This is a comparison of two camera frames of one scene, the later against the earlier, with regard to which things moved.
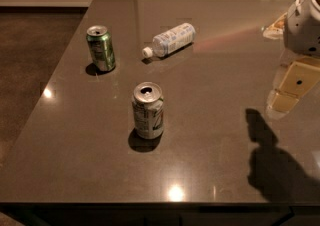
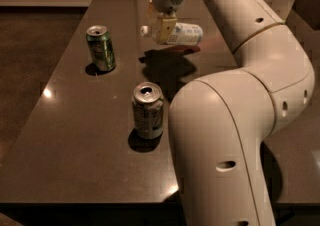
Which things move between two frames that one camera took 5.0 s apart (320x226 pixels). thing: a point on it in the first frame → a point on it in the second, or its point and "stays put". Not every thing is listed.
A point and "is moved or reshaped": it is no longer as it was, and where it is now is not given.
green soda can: x=101 y=47 stays put
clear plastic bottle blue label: x=171 y=41 is moved or reshaped
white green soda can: x=148 y=104 stays put
